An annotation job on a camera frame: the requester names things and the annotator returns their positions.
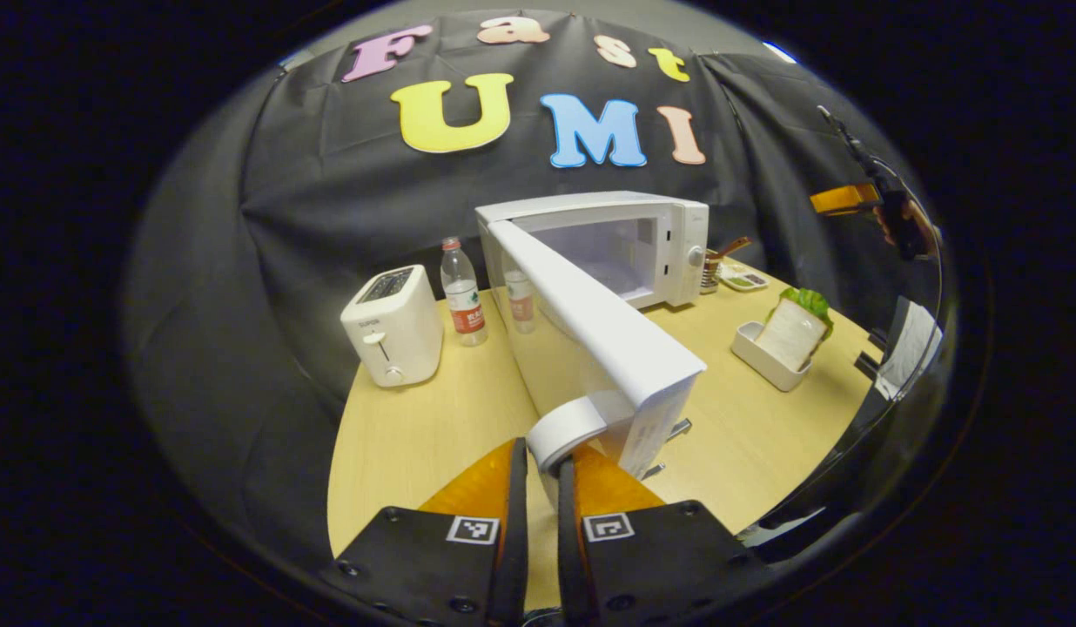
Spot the white microwave oven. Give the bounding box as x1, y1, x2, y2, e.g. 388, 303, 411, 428
475, 191, 711, 480

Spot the small black object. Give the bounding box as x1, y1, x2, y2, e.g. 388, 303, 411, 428
854, 327, 887, 381

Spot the white divided spice dish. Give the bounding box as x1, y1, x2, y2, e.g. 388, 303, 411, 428
716, 261, 770, 293

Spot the black backdrop cloth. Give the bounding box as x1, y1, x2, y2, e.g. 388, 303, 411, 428
124, 9, 948, 567

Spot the white paper sheet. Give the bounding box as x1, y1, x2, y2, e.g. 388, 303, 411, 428
878, 296, 944, 401

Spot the black metal stand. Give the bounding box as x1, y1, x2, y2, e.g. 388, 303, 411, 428
817, 104, 896, 192

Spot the bread and lettuce sandwich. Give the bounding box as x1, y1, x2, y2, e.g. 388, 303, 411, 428
754, 287, 835, 374

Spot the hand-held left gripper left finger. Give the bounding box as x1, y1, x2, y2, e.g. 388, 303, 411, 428
320, 437, 530, 627

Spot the white rectangular sandwich tray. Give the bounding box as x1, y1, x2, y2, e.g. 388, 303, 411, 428
731, 320, 813, 393

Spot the clear plastic water bottle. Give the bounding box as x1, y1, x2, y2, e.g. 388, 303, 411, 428
440, 236, 489, 347

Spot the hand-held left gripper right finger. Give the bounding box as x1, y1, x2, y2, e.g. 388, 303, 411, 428
555, 444, 770, 627

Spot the white toaster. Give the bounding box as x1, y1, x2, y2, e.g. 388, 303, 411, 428
340, 265, 445, 388

